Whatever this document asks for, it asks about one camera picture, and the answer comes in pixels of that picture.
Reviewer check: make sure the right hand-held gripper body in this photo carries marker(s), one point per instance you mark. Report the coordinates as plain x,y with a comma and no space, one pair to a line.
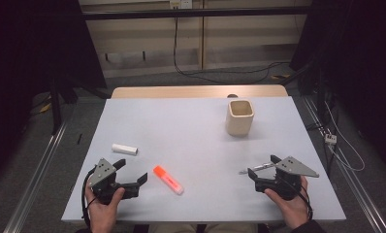
293,168

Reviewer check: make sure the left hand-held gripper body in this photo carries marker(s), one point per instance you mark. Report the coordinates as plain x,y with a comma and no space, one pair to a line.
102,173

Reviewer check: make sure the silver pen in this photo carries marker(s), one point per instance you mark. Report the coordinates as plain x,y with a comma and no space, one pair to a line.
257,167

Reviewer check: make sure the white cylindrical tube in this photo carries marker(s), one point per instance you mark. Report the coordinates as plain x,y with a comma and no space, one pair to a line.
124,149

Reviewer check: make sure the orange highlighter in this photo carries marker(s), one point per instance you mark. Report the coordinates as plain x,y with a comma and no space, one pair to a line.
168,180

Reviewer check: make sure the beige square cup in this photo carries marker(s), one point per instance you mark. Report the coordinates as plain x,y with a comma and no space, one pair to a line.
239,119

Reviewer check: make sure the person's left hand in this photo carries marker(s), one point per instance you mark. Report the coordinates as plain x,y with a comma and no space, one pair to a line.
102,215

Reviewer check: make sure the person's right hand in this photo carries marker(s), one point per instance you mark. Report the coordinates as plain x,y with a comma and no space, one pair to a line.
293,210

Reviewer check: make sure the small black floor strip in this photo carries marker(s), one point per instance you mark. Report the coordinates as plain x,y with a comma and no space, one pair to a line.
79,139

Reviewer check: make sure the white power strip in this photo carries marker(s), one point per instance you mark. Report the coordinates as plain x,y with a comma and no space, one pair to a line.
330,139

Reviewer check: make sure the pale grey table mat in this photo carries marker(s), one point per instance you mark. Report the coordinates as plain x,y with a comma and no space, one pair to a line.
181,129

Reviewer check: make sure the black metal stand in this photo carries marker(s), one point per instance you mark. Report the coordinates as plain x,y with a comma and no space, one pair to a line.
56,106
320,93

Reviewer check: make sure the yellow floor tape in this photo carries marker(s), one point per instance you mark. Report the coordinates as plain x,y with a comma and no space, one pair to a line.
280,77
45,107

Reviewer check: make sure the wooden table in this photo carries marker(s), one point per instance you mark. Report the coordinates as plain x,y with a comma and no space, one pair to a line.
181,91

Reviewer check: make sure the black curtain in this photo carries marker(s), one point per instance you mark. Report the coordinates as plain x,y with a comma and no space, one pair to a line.
362,64
26,64

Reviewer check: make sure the black horizontal bar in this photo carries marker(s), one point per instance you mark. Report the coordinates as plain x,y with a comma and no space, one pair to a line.
197,13

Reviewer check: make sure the aluminium floor rail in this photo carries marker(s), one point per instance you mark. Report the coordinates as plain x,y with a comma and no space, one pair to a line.
352,181
36,181

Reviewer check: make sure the white wall socket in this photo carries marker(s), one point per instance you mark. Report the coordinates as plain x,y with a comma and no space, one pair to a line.
180,4

